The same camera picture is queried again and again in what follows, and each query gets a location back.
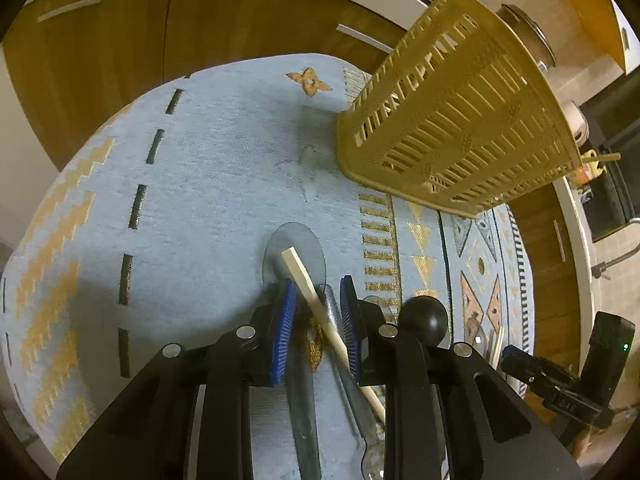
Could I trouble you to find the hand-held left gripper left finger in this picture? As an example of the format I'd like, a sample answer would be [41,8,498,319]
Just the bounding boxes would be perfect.
[55,280,301,480]

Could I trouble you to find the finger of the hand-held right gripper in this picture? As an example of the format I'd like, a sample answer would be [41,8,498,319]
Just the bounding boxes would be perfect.
[501,345,584,400]

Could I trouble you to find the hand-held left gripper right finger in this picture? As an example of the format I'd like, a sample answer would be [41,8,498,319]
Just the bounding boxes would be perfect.
[340,275,585,480]

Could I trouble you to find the black round ladle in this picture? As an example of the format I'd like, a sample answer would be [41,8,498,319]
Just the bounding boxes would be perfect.
[397,296,450,350]

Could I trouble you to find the yellow plastic utensil basket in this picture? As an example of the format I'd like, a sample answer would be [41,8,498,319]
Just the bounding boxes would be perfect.
[336,0,584,219]

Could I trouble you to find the metal faucet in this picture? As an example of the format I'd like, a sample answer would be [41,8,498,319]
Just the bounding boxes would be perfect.
[592,246,640,282]

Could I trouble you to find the kitchen sink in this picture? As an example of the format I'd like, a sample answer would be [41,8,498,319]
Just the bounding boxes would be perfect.
[582,144,634,244]

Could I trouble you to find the blue patterned table mat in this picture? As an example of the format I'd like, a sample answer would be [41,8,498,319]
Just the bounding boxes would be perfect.
[0,52,538,480]

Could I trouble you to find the yellow red packet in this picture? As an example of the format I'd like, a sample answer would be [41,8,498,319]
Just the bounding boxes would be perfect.
[580,150,622,181]

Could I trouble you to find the white electric kettle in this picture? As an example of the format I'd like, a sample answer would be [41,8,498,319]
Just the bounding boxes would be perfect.
[562,101,592,144]

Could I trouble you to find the wooden base cabinets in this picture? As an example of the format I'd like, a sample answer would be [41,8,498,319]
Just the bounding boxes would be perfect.
[2,0,587,361]

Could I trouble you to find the brown rice cooker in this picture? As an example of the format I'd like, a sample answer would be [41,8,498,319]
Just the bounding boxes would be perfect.
[497,4,557,69]

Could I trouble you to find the silver cabinet handle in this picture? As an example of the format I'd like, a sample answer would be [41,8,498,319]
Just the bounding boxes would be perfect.
[336,23,396,54]
[553,219,569,262]
[37,0,101,24]

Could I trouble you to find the yellow wall cabinet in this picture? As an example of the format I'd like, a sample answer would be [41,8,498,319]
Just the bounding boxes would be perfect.
[554,0,629,75]

